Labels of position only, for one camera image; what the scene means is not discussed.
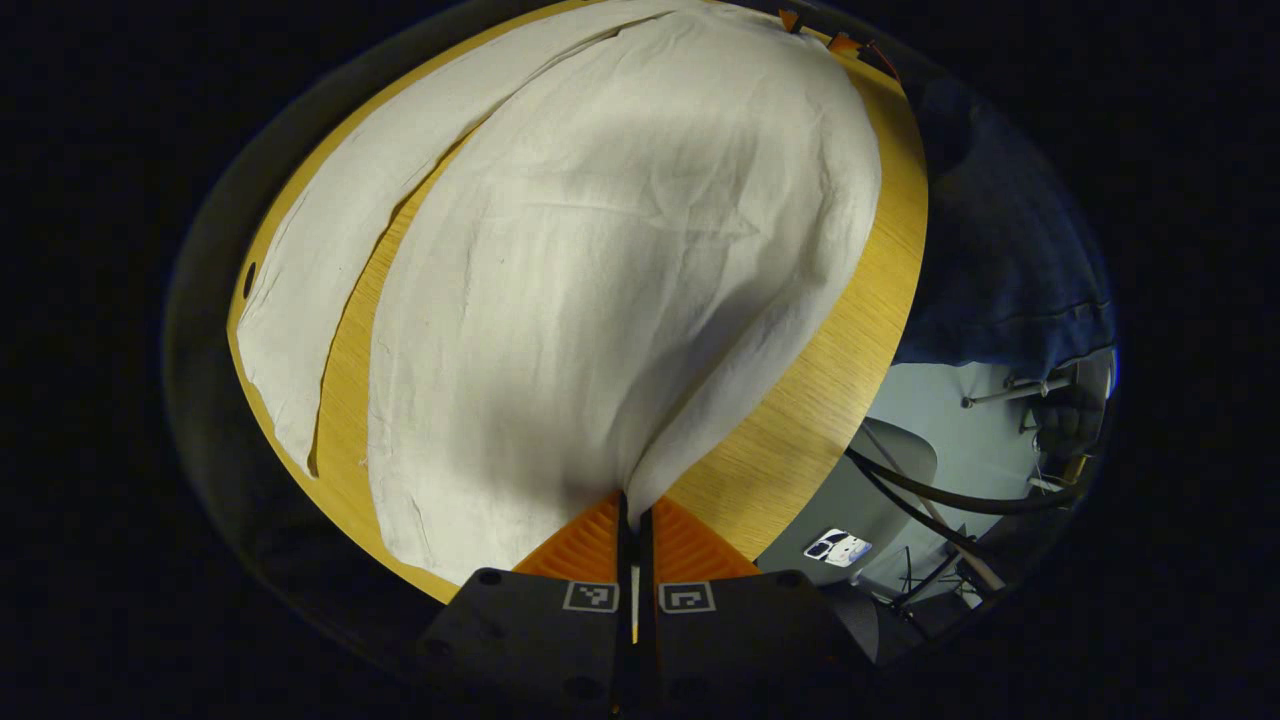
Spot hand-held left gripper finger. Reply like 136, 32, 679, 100
638, 495, 883, 717
418, 488, 635, 716

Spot white jeans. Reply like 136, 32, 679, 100
236, 0, 883, 586

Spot small printed card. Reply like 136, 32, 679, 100
804, 528, 874, 569

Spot person's dark blue clothing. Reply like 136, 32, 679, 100
895, 75, 1119, 367

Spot metal rod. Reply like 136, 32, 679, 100
962, 375, 1077, 409

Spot thick black cable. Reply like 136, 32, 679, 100
845, 448, 1086, 517

